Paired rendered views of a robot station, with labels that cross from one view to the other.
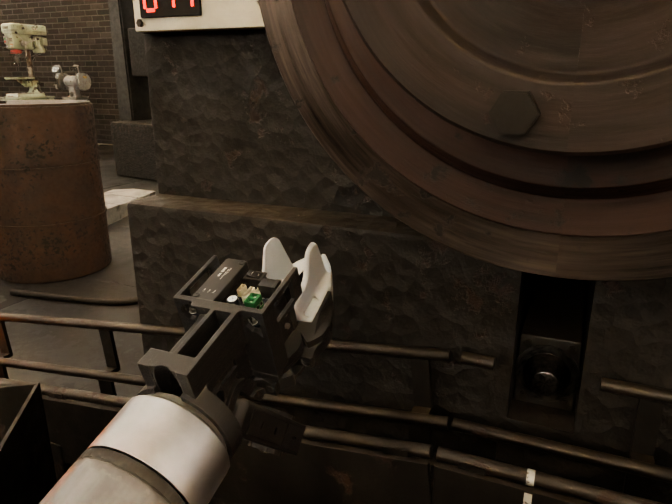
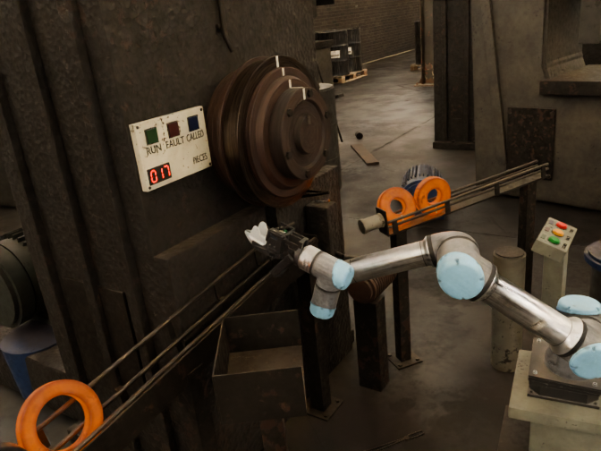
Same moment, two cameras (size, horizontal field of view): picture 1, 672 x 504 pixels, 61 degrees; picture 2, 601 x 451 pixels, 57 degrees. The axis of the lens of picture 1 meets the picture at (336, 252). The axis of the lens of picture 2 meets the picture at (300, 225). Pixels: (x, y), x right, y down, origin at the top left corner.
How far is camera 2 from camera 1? 1.62 m
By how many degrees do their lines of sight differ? 74
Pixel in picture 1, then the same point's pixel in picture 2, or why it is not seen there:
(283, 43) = (248, 175)
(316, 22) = (259, 168)
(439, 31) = (298, 165)
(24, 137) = not seen: outside the picture
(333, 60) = (263, 175)
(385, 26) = (292, 166)
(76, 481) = (323, 256)
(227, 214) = (202, 241)
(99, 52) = not seen: outside the picture
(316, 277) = (263, 230)
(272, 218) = (214, 234)
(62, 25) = not seen: outside the picture
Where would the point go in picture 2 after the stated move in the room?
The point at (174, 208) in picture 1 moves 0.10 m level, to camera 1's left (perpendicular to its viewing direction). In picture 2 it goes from (185, 250) to (172, 265)
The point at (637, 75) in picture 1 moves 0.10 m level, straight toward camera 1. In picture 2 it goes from (315, 163) to (342, 165)
